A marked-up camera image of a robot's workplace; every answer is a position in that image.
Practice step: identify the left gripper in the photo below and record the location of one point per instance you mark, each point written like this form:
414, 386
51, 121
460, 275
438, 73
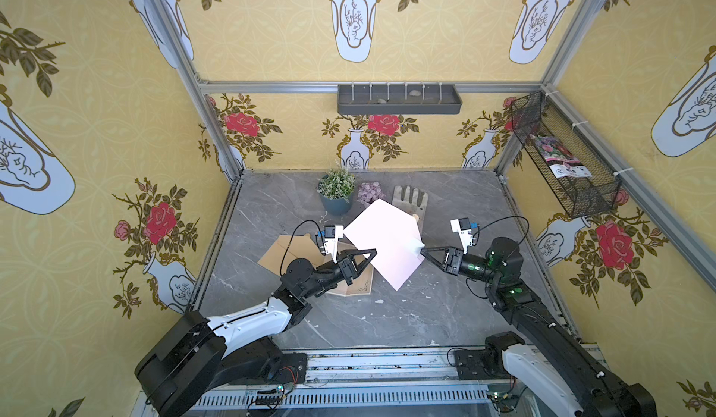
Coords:
347, 269

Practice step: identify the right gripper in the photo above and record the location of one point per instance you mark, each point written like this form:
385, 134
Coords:
450, 259

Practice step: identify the pink envelope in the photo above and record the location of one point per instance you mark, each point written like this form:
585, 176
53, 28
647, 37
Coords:
396, 237

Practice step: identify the brown kraft envelope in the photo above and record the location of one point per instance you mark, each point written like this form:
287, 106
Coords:
284, 251

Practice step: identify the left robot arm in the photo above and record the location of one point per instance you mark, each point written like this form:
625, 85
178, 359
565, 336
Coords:
200, 353

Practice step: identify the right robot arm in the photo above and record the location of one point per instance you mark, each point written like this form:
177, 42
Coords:
540, 352

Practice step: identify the dirty white work glove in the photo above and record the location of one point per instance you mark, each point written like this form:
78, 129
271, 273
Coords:
412, 201

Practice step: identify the purple flowers in white pot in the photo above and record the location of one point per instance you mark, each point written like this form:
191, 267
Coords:
370, 192

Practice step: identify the green plant in blue pot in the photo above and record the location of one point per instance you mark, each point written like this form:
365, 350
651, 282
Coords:
335, 190

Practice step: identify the seed packet in basket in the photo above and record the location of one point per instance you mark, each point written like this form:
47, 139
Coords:
559, 159

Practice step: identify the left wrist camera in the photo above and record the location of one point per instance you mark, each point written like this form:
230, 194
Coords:
329, 240

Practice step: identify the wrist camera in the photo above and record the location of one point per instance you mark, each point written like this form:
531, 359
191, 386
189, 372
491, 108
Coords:
329, 240
467, 232

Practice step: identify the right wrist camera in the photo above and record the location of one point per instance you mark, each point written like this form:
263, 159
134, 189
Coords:
467, 232

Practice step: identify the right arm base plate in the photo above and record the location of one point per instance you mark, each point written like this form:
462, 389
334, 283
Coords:
470, 365

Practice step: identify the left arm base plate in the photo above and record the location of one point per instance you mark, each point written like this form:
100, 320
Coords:
287, 368

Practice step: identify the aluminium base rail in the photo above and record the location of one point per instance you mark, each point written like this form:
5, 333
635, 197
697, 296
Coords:
372, 377

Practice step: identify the grey wall shelf tray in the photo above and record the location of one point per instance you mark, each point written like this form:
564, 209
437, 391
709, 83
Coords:
362, 99

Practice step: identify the black wire mesh basket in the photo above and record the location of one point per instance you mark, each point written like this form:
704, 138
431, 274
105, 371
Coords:
536, 114

